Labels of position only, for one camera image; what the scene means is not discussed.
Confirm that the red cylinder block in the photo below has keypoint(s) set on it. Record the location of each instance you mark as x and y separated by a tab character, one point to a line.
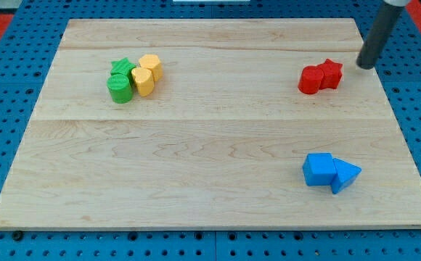
310	80

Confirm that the red star block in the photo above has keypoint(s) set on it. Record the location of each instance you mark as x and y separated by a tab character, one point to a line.
332	74

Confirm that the light wooden board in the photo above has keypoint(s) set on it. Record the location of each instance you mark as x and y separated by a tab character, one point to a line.
219	144

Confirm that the yellow heart block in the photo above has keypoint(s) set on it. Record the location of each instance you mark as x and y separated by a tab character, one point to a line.
143	80

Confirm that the yellow hexagon block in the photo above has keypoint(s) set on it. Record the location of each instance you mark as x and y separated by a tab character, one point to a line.
152	62

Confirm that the green cylinder block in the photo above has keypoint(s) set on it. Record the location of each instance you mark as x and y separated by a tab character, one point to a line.
119	88

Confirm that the green star block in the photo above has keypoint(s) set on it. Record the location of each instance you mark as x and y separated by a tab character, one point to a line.
123	67

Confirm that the blue cube block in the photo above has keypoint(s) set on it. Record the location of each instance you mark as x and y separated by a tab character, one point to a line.
319	169

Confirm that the blue triangle block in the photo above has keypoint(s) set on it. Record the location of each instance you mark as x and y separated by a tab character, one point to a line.
346	175

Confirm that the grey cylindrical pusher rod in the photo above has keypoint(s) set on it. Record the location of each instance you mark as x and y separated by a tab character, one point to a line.
385	20

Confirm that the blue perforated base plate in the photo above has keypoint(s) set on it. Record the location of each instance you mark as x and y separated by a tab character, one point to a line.
26	53

